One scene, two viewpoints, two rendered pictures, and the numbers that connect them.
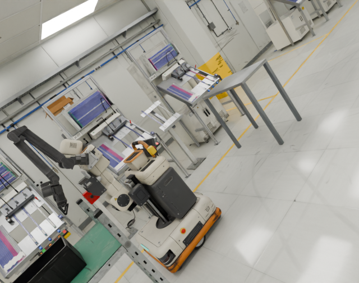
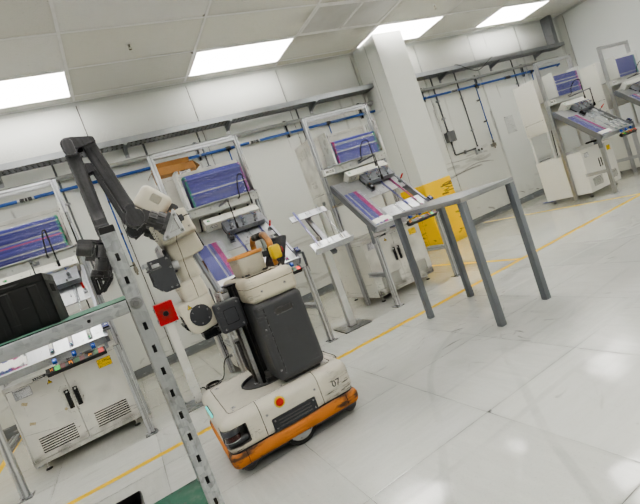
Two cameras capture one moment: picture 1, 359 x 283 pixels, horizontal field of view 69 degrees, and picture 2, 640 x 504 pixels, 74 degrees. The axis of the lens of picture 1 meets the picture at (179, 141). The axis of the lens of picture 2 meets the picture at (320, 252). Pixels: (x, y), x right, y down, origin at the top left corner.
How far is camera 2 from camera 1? 0.38 m
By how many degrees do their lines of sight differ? 10
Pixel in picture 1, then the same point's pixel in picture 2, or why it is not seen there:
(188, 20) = (416, 114)
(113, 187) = (192, 287)
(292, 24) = (583, 166)
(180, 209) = (288, 365)
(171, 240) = (254, 410)
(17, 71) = (138, 108)
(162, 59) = (352, 150)
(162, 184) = (272, 310)
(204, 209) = (328, 381)
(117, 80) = (278, 168)
